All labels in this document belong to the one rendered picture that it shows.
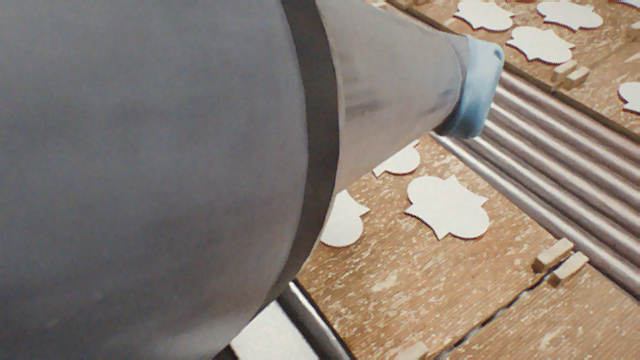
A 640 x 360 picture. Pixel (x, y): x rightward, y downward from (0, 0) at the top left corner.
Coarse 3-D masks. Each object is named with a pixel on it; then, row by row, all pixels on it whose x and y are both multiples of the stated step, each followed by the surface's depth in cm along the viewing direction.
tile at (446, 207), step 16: (432, 176) 78; (416, 192) 76; (432, 192) 76; (448, 192) 76; (464, 192) 76; (416, 208) 74; (432, 208) 74; (448, 208) 74; (464, 208) 74; (480, 208) 74; (432, 224) 72; (448, 224) 72; (464, 224) 72; (480, 224) 72
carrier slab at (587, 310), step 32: (544, 288) 66; (576, 288) 66; (608, 288) 66; (512, 320) 62; (544, 320) 62; (576, 320) 63; (608, 320) 63; (480, 352) 60; (512, 352) 60; (544, 352) 60; (576, 352) 60; (608, 352) 60
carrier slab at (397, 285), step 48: (432, 144) 85; (384, 192) 77; (480, 192) 77; (384, 240) 71; (432, 240) 71; (480, 240) 71; (528, 240) 71; (336, 288) 66; (384, 288) 66; (432, 288) 66; (480, 288) 66; (384, 336) 61; (432, 336) 61
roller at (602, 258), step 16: (448, 144) 87; (464, 160) 85; (480, 160) 84; (480, 176) 83; (496, 176) 82; (512, 192) 80; (528, 192) 79; (528, 208) 78; (544, 208) 77; (544, 224) 76; (560, 224) 75; (576, 240) 73; (592, 240) 73; (592, 256) 72; (608, 256) 71; (608, 272) 71; (624, 272) 70; (624, 288) 70
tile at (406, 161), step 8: (416, 144) 84; (400, 152) 82; (408, 152) 82; (416, 152) 82; (392, 160) 81; (400, 160) 81; (408, 160) 81; (416, 160) 81; (376, 168) 80; (384, 168) 80; (392, 168) 80; (400, 168) 80; (408, 168) 80; (416, 168) 80; (376, 176) 79
